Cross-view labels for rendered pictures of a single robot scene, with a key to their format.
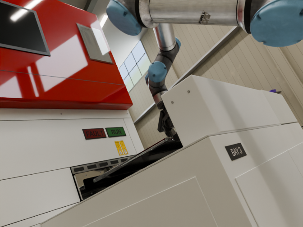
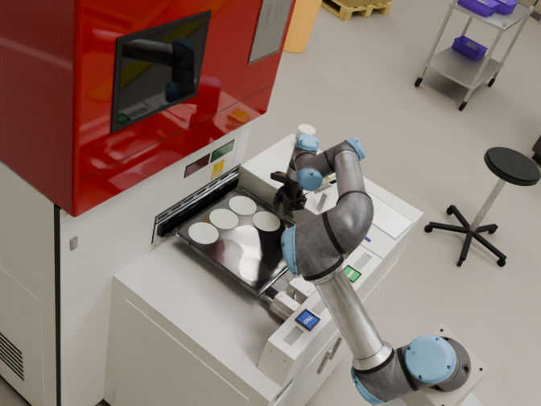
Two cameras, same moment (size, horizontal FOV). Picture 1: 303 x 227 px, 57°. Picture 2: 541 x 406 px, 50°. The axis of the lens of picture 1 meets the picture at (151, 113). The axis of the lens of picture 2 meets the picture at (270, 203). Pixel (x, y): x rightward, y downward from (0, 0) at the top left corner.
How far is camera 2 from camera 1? 1.57 m
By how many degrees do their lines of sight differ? 56
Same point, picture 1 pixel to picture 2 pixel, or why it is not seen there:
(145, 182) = (219, 367)
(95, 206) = (174, 331)
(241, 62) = not seen: outside the picture
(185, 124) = (267, 363)
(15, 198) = (101, 264)
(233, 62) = not seen: outside the picture
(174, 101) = (273, 352)
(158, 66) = (313, 182)
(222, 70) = not seen: outside the picture
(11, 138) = (114, 211)
